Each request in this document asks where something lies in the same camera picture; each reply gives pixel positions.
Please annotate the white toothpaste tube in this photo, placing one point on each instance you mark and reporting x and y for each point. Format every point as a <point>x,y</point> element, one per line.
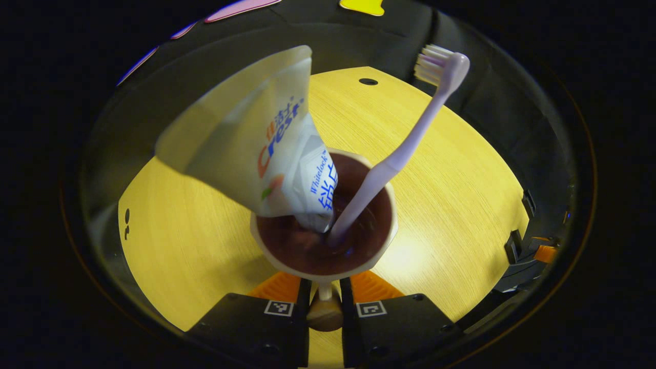
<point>246,143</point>

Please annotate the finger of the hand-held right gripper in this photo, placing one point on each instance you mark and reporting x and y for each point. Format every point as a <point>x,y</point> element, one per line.
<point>544,253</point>

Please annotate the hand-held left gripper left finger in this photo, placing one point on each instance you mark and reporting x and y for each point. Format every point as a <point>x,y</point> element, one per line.
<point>302,328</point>

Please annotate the pale lilac toothbrush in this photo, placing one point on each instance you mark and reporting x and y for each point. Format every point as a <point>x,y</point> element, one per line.
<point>405,154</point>

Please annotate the black table edge bracket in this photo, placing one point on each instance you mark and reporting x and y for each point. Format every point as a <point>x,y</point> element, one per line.
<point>529,203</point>
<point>512,247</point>

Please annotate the black backdrop cloth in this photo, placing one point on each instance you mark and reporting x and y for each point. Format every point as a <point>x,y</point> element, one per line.
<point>512,113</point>

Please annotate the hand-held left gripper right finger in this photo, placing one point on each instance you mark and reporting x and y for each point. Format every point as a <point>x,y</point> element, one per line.
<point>348,328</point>

